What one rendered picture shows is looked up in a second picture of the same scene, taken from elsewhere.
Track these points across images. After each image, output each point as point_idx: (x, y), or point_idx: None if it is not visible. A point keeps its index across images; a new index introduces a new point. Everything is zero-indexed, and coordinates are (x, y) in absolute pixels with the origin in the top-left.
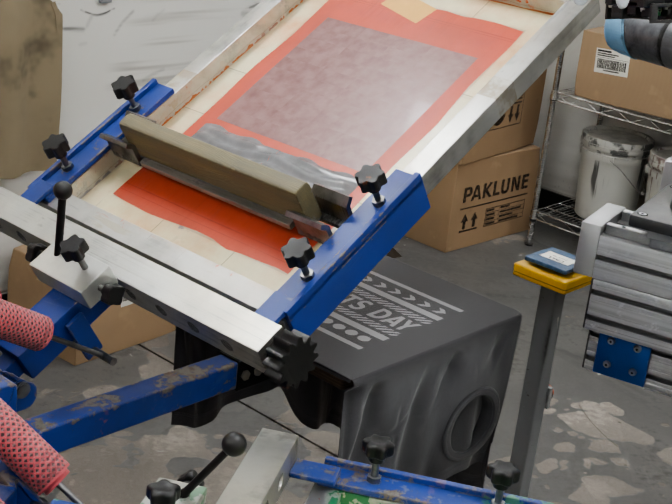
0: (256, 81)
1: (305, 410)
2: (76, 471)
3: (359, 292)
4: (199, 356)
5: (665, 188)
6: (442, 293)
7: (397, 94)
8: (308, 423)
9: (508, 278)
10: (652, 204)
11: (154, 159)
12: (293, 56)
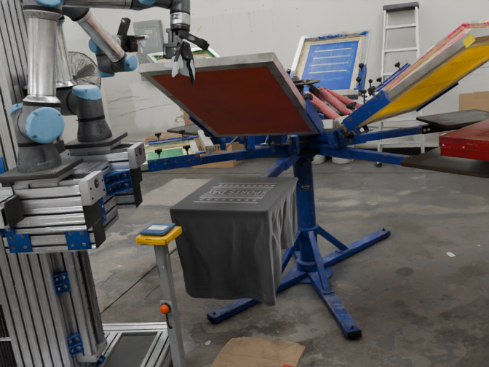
0: (273, 102)
1: (276, 281)
2: None
3: (236, 195)
4: (294, 212)
5: (111, 140)
6: (205, 204)
7: (211, 99)
8: (276, 288)
9: None
10: (118, 135)
11: None
12: (263, 95)
